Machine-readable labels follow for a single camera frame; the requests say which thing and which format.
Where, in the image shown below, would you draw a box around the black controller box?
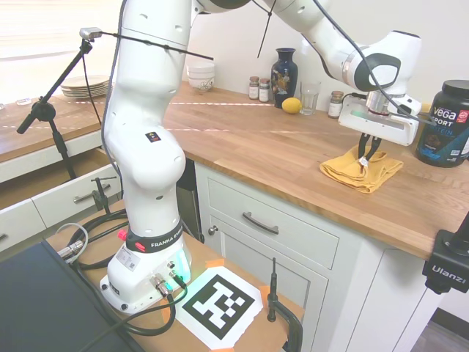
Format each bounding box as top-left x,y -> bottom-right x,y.
0,240 -> 144,352

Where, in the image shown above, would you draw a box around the black bar clamp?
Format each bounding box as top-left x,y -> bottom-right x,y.
90,175 -> 113,216
266,257 -> 304,352

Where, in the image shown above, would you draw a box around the black clamp camera stand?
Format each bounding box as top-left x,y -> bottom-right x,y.
421,212 -> 469,294

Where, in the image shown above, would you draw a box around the black base cables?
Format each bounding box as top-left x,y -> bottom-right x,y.
69,210 -> 188,337

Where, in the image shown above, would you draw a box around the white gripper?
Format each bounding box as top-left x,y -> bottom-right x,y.
337,102 -> 419,163

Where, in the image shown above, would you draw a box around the white counter cabinet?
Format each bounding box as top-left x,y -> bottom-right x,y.
193,161 -> 444,352

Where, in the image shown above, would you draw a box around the dark blue painted vase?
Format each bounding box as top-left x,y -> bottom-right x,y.
270,48 -> 298,109

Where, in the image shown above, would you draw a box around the stack of white plates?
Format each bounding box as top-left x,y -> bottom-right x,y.
60,75 -> 111,98

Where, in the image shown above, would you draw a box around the small brown lid spice jar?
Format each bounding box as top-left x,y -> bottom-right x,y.
328,91 -> 344,120

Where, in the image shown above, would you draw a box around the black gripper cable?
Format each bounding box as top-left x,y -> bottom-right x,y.
311,0 -> 433,122

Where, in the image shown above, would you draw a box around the yellow lemon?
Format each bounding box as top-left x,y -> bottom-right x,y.
281,98 -> 303,115

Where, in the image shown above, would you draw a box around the black Vega protein tub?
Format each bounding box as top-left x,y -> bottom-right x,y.
415,79 -> 469,169

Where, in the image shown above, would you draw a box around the brown wooden mounting board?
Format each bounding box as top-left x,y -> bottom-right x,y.
45,208 -> 305,352

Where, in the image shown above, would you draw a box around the black white fiducial marker sheet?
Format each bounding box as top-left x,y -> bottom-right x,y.
174,266 -> 264,350

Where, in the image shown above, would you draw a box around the clear drinking glass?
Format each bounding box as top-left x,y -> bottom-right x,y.
300,80 -> 322,117

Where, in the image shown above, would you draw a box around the white drawer cabinet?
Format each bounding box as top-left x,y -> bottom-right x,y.
0,130 -> 128,254

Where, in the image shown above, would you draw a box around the black boom tripod stand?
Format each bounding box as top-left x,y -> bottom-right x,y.
16,38 -> 111,180

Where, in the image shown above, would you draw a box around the white floral print bowl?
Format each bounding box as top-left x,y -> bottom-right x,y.
188,75 -> 215,92

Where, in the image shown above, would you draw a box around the silver drawer pull handle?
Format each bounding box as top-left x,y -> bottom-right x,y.
241,211 -> 280,235
73,183 -> 111,205

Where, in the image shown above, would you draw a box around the yellow towel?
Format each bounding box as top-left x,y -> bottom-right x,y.
319,144 -> 404,194

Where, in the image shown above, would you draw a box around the grey base cable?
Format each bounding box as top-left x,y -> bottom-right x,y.
54,223 -> 91,263

